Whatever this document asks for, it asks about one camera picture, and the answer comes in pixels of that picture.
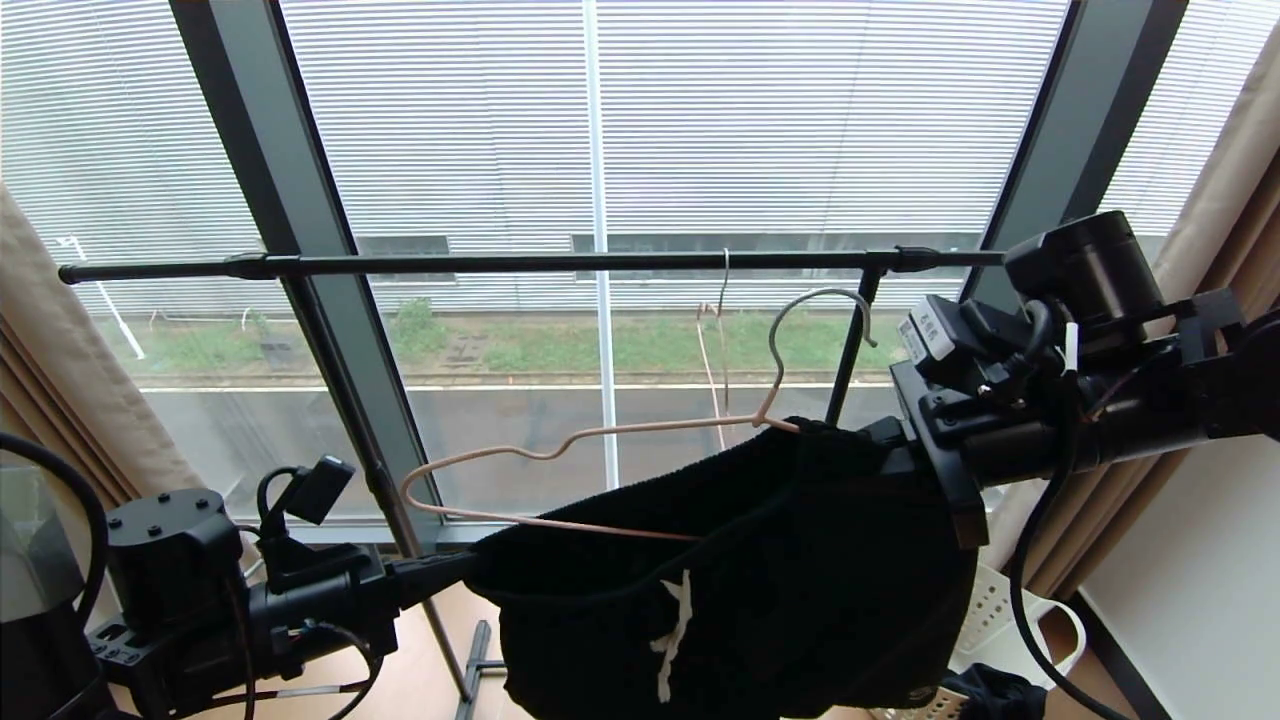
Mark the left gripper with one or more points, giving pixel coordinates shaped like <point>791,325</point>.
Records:
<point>320,615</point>

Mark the heap of black clothes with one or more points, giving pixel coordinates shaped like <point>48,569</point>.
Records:
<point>1000,695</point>

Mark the window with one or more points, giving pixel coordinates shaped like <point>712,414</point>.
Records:
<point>450,120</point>

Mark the beige curtain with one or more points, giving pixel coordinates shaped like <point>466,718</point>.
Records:
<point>1130,520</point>
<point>60,330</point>

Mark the black clothes rack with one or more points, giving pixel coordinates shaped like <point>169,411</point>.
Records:
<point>450,264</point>

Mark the black garment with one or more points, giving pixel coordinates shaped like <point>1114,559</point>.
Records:
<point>800,580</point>

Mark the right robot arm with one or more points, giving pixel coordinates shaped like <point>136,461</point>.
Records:
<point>1090,270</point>

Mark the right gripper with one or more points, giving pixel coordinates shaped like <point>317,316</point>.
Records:
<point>1020,440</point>

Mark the white laundry basket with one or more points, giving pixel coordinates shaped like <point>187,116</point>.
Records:
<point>1000,620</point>

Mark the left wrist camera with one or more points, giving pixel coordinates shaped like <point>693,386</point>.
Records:
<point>320,490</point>

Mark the pink clothes hanger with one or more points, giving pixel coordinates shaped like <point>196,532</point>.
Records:
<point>724,280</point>
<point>660,428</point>

